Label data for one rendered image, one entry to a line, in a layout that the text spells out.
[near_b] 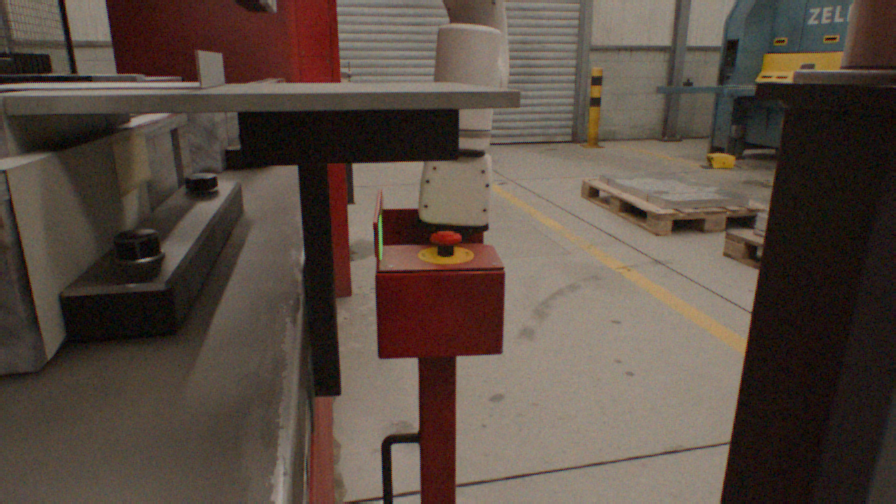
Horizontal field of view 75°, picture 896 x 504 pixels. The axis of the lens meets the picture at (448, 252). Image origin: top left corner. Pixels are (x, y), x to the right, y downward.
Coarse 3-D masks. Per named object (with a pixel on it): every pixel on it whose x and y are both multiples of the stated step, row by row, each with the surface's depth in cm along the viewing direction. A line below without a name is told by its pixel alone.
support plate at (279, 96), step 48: (48, 96) 29; (96, 96) 29; (144, 96) 30; (192, 96) 30; (240, 96) 31; (288, 96) 31; (336, 96) 32; (384, 96) 32; (432, 96) 33; (480, 96) 33
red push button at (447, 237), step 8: (440, 232) 76; (448, 232) 76; (432, 240) 75; (440, 240) 74; (448, 240) 74; (456, 240) 74; (440, 248) 75; (448, 248) 75; (440, 256) 76; (448, 256) 75
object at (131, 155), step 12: (120, 144) 40; (132, 144) 43; (144, 144) 46; (120, 156) 40; (132, 156) 43; (144, 156) 46; (120, 168) 40; (132, 168) 43; (144, 168) 45; (120, 180) 40; (132, 180) 42; (144, 180) 45; (120, 192) 40
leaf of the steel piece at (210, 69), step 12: (204, 60) 36; (216, 60) 40; (204, 72) 36; (216, 72) 40; (60, 84) 38; (72, 84) 38; (84, 84) 38; (96, 84) 38; (108, 84) 38; (120, 84) 38; (132, 84) 38; (144, 84) 38; (156, 84) 38; (168, 84) 38; (180, 84) 38; (192, 84) 38; (204, 84) 35; (216, 84) 39
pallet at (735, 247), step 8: (728, 232) 326; (736, 232) 325; (744, 232) 325; (752, 232) 325; (728, 240) 326; (736, 240) 321; (744, 240) 315; (752, 240) 310; (760, 240) 310; (728, 248) 327; (736, 248) 321; (744, 248) 316; (752, 248) 318; (728, 256) 328; (736, 256) 321; (744, 256) 318; (752, 256) 319; (752, 264) 311
